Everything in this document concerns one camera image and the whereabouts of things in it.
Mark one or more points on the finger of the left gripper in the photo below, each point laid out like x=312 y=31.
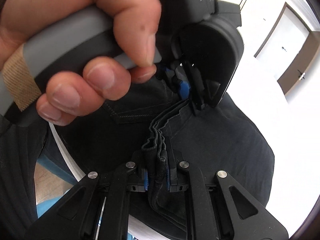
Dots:
x=183 y=83
x=163 y=72

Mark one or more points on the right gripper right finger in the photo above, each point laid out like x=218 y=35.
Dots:
x=218 y=207

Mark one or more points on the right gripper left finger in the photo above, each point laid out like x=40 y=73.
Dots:
x=97 y=207

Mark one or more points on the black jeans pants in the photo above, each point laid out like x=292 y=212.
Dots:
x=117 y=112

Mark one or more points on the person left hand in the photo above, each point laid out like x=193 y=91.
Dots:
x=69 y=95

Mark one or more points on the brown wooden door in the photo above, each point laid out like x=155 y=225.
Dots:
x=301 y=64

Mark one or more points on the white bed sheet mattress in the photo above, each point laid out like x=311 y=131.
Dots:
x=274 y=32

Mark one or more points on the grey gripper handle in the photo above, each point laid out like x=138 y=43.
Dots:
x=67 y=45

